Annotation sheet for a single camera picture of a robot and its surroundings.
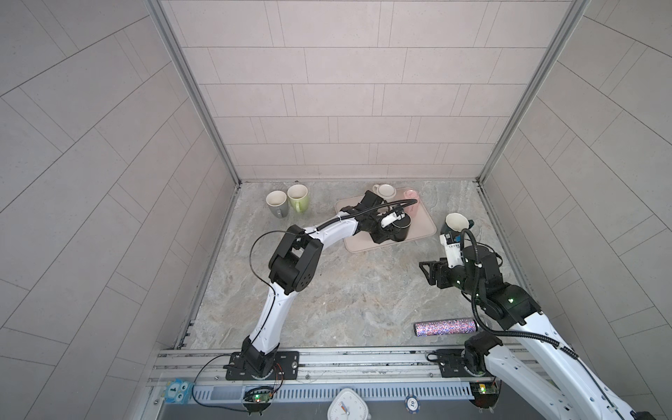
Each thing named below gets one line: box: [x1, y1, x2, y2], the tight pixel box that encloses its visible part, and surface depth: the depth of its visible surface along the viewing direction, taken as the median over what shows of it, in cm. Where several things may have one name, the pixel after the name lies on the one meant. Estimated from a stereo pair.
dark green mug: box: [440, 212, 475, 236], surface depth 93 cm
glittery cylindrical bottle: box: [413, 318, 477, 337], surface depth 77 cm
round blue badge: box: [404, 394, 421, 414], surface depth 67 cm
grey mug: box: [266, 189, 289, 219], surface depth 99 cm
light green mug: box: [287, 183, 309, 213], surface depth 101 cm
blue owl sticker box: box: [164, 378, 195, 405], surface depth 67 cm
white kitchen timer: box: [328, 387, 371, 420], surface depth 64 cm
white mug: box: [372, 183, 398, 200], surface depth 105 cm
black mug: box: [392, 213, 413, 242], surface depth 93 cm
